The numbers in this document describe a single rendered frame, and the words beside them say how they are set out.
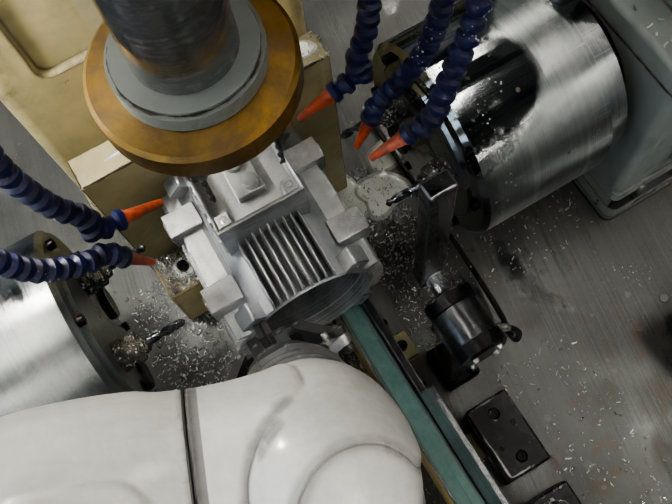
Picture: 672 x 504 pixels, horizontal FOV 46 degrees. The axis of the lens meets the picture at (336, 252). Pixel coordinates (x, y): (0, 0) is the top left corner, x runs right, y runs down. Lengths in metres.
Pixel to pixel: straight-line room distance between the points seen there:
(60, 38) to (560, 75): 0.52
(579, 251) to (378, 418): 0.78
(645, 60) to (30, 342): 0.69
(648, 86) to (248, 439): 0.65
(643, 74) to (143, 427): 0.67
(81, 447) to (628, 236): 0.90
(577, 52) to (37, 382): 0.63
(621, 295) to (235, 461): 0.81
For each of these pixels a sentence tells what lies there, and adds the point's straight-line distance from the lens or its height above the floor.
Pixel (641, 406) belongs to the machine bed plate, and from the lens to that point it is 1.14.
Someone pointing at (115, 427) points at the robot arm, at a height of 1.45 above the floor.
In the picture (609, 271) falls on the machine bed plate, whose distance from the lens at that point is 1.18.
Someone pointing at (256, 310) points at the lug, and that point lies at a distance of 0.84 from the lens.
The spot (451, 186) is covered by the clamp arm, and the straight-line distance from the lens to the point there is 0.69.
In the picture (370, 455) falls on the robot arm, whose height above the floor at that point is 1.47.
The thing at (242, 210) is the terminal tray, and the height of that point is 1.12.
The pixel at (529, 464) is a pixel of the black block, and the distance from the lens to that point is 1.04.
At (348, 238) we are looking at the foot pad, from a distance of 0.87.
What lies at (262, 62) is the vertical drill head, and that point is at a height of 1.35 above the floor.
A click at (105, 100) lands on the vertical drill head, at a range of 0.68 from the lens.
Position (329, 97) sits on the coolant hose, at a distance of 0.80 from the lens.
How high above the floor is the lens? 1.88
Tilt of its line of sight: 70 degrees down
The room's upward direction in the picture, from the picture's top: 12 degrees counter-clockwise
